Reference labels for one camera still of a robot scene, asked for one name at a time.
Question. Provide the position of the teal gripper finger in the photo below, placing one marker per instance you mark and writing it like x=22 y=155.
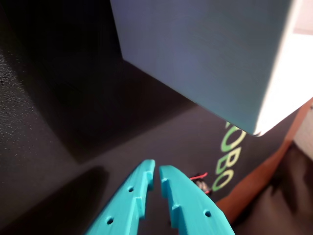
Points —
x=127 y=208
x=193 y=210

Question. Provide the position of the small black battery pack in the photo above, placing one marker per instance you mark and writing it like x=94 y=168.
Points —
x=201 y=184

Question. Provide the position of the white open cardboard box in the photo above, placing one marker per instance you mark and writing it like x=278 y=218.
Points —
x=207 y=54

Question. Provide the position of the black WOWROBO mat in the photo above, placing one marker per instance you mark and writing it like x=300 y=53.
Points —
x=73 y=122

